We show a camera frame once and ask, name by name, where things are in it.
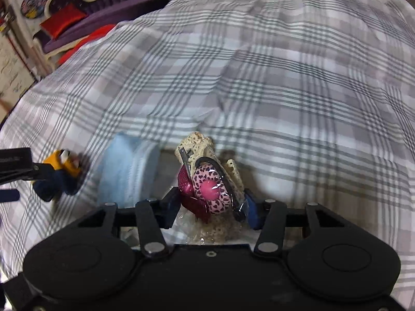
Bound clear bag of hair accessories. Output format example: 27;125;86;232
175;131;250;245

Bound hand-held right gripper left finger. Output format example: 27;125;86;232
70;188;181;256

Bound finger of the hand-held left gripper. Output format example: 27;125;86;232
0;189;20;203
0;148;57;187

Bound yellow plush toy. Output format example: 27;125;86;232
32;149;83;202

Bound red cushion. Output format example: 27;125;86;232
39;3;88;39

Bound white cartoon cabinet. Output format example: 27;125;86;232
0;34;36;104

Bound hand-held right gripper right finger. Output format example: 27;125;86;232
243;188;352;256

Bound purple chaise sofa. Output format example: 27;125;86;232
32;0;172;62

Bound blue face mask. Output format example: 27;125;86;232
96;132;162;209

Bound round colourful plate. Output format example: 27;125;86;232
20;0;44;19

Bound red cloth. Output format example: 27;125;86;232
58;23;119;65

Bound grey plaid blanket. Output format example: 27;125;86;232
0;0;415;299

